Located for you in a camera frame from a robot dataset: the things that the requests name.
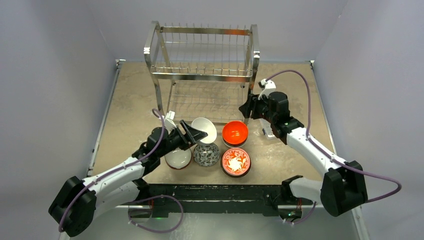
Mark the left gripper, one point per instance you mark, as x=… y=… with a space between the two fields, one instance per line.
x=191 y=135

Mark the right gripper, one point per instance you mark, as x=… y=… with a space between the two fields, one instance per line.
x=250 y=105

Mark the grey leaf pattern bowl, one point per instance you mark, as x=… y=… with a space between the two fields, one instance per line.
x=206 y=155

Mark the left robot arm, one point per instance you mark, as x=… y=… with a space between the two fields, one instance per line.
x=78 y=201

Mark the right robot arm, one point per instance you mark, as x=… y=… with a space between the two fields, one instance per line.
x=341 y=189

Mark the steel two-tier dish rack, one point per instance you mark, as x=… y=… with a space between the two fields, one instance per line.
x=202 y=71

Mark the white red-rimmed bowl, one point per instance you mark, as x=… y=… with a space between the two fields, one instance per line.
x=178 y=159

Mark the clear plastic screw box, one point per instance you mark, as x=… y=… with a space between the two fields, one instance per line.
x=266 y=129

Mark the red floral pattern bowl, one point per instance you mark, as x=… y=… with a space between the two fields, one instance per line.
x=236 y=162

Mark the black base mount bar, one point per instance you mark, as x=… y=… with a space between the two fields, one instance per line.
x=269 y=200

